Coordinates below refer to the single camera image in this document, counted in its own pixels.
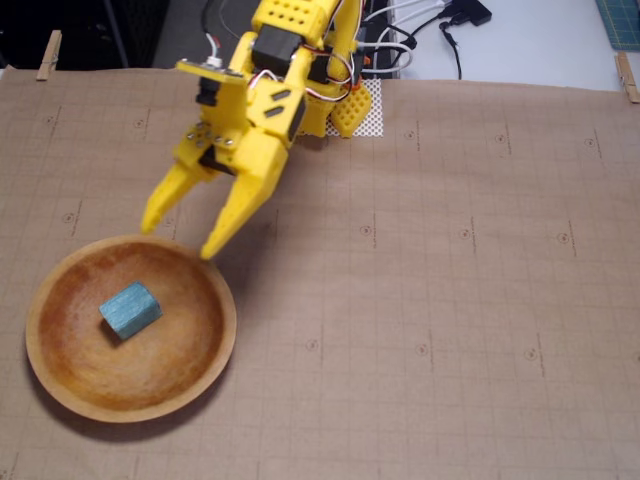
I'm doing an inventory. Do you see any brown gridded paper mat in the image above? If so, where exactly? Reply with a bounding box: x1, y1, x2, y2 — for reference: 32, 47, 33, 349
0, 64, 640, 480

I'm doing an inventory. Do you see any blue block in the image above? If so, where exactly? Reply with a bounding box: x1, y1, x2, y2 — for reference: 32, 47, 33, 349
98, 281, 164, 342

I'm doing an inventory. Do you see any black camera circuit board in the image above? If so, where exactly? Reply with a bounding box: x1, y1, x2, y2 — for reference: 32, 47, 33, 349
175, 58, 247, 82

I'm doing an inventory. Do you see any round wooden bowl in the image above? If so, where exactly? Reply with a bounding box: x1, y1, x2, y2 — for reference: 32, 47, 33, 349
25, 234, 238, 424

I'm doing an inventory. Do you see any thick white cable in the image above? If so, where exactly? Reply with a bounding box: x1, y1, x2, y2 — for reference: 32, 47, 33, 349
360, 0, 454, 80

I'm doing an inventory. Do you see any black power adapter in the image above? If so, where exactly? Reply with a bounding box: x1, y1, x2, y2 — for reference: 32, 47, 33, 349
438, 0, 494, 27

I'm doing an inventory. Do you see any green cutting mat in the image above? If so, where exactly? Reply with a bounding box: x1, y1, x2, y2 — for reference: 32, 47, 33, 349
594, 0, 640, 51

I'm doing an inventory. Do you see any red white black servo wire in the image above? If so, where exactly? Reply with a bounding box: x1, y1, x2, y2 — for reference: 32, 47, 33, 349
247, 0, 366, 104

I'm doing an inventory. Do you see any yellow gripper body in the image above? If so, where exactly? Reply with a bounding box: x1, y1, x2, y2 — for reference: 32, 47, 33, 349
194, 30, 315, 195

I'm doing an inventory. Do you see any grey metal leg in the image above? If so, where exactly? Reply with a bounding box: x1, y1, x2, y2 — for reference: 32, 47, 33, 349
102, 0, 130, 69

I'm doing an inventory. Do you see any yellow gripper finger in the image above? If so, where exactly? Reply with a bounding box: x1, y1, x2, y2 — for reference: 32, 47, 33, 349
140, 122, 244, 235
200, 172, 274, 260

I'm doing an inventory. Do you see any black cable with plug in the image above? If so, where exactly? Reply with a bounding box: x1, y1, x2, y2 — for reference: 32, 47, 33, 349
438, 19, 462, 81

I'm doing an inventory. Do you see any white perforated mat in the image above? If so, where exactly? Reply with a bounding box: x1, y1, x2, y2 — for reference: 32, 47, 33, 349
299, 78, 385, 139

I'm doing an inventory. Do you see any wooden clothespin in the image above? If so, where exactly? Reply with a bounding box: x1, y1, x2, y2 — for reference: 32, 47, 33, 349
35, 29, 63, 82
613, 50, 640, 105

